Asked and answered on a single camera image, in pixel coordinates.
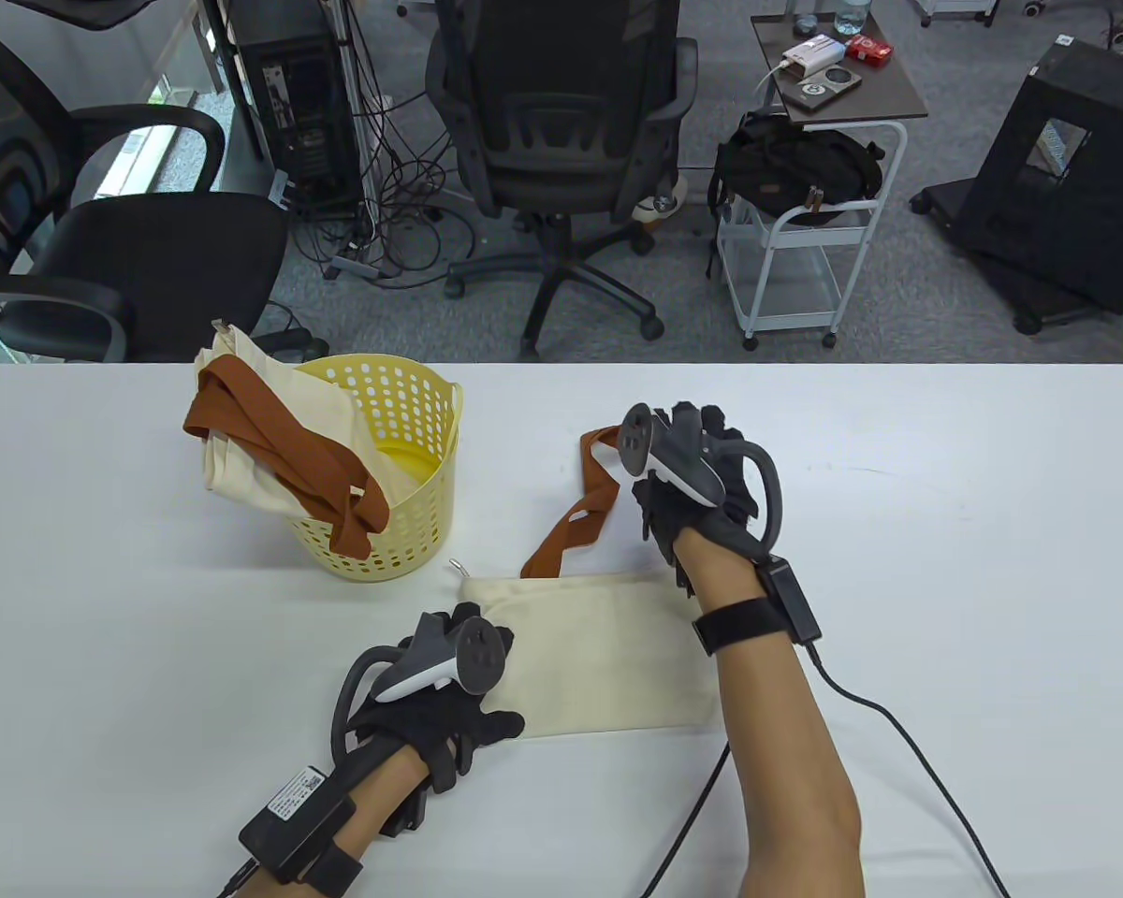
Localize person's left hand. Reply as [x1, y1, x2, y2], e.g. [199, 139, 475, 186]
[351, 603, 526, 796]

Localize person's right hand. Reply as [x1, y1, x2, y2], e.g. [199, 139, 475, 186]
[631, 402, 768, 590]

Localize grey white hand controller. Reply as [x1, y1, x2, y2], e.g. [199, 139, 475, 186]
[332, 617, 516, 768]
[618, 402, 785, 553]

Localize red flower print canvas bag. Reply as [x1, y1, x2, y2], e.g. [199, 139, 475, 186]
[449, 426, 722, 740]

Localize purple flower print canvas bag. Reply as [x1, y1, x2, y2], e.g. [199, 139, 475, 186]
[183, 320, 391, 553]

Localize person's right forearm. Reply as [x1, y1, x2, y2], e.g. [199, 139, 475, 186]
[678, 529, 867, 898]

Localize person's left forearm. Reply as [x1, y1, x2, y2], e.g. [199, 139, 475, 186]
[243, 746, 431, 898]

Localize black right wrist module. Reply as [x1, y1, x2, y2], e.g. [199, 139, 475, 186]
[693, 557, 823, 656]

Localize black wrist module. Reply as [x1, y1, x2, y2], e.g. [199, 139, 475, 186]
[693, 557, 823, 656]
[239, 765, 366, 898]

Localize black left wrist module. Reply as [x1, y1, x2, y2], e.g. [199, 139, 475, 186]
[239, 765, 366, 898]

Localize yellow perforated plastic basket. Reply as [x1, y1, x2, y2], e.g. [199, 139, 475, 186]
[288, 354, 464, 583]

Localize black backpack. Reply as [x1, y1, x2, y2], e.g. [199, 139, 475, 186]
[707, 110, 885, 280]

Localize black mesh office chair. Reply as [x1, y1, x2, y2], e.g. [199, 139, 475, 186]
[425, 0, 701, 361]

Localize brown square coaster set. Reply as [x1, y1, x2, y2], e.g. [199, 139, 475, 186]
[775, 64, 864, 118]

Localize white rolling cart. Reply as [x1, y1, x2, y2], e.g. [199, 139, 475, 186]
[716, 11, 929, 352]

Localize white power bank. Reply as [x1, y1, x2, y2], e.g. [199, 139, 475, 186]
[779, 35, 848, 78]

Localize black wheeled stand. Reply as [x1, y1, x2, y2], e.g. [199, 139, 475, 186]
[910, 36, 1123, 336]

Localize black fabric seat office chair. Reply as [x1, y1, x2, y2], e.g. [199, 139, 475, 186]
[0, 9, 328, 364]

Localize black computer tower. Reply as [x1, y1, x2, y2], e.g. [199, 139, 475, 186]
[229, 0, 361, 211]

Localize black right module cable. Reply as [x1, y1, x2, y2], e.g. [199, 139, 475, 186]
[805, 641, 1012, 898]

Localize black right glove cable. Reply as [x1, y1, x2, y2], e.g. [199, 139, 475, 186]
[641, 742, 733, 898]

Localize tangle of black cables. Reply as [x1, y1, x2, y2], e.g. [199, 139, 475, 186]
[285, 19, 478, 291]

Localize aluminium frame post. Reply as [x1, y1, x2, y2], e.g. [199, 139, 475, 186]
[323, 0, 380, 263]

